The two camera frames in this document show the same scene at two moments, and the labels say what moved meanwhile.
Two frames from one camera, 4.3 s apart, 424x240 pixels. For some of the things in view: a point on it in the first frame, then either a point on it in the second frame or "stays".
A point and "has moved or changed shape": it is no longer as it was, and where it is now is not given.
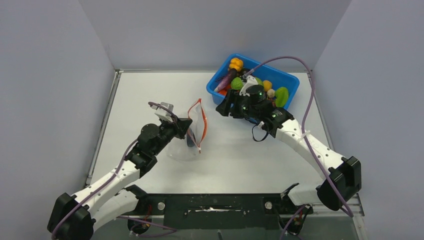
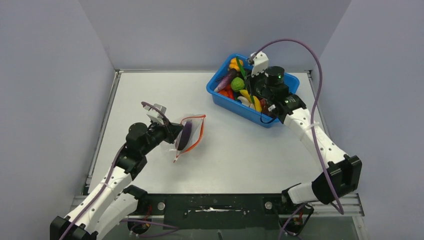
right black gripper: [233, 97] to [257, 76]
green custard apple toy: [236, 83] stays
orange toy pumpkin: [236, 63] stays
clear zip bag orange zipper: [189, 148] has moved or changed shape
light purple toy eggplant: [226, 81] stays
